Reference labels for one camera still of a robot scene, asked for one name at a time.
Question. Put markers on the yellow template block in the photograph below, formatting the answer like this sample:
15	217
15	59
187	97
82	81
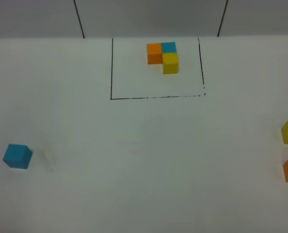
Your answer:
170	63

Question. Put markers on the orange template block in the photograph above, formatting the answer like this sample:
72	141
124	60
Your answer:
154	53

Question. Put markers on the blue template block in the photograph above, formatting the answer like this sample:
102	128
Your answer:
168	47

